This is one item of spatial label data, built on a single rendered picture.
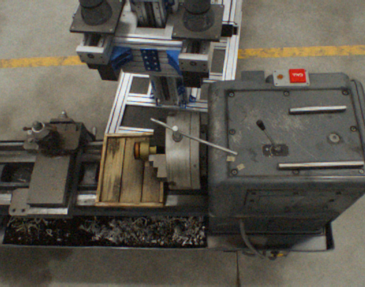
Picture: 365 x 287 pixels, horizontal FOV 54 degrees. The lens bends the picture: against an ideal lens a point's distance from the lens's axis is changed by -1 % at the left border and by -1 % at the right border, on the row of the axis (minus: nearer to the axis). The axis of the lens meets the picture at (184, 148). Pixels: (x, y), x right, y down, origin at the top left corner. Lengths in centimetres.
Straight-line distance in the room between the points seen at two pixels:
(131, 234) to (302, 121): 103
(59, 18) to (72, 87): 85
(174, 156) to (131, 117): 134
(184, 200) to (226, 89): 53
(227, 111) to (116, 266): 148
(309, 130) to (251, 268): 130
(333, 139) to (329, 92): 20
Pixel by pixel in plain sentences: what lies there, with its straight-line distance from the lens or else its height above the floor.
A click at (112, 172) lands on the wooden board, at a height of 89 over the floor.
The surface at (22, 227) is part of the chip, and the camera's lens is 215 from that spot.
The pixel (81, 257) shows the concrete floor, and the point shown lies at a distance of 258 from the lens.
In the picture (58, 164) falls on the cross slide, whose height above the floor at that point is 97.
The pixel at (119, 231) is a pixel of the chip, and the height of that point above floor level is 58.
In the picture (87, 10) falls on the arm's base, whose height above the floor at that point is 124.
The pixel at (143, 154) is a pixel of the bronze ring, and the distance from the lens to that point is 146.
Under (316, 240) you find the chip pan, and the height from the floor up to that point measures 54.
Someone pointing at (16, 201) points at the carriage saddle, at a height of 90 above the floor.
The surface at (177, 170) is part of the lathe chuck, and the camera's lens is 134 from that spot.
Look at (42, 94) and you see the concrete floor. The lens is 325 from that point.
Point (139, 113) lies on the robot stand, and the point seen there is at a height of 21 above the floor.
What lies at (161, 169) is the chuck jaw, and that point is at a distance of 141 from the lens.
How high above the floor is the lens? 240
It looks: 64 degrees down
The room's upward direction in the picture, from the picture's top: 9 degrees counter-clockwise
